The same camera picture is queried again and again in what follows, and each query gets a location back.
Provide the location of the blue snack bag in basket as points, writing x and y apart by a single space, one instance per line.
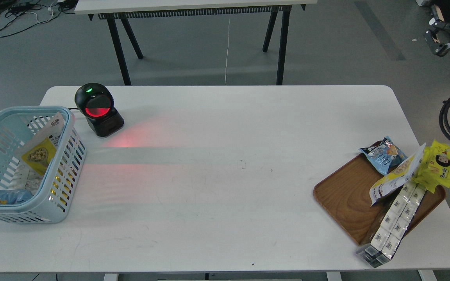
13 197

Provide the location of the brown wooden tray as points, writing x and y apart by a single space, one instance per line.
345 197

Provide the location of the white snack bag in basket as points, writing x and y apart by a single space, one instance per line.
25 178

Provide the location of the black barcode scanner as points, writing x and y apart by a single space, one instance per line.
95 101

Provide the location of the long white snack box pack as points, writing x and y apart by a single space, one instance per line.
389 228

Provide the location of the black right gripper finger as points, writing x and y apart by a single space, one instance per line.
437 37

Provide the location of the white background table black legs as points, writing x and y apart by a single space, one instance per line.
134 26

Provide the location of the yellow nut snack pouch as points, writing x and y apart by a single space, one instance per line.
39 151

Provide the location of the yellow white snack pouch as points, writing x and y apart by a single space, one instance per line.
396 178

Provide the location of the light blue plastic basket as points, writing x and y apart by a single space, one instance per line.
54 196

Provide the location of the yellow cartoon snack pack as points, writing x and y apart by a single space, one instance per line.
434 169

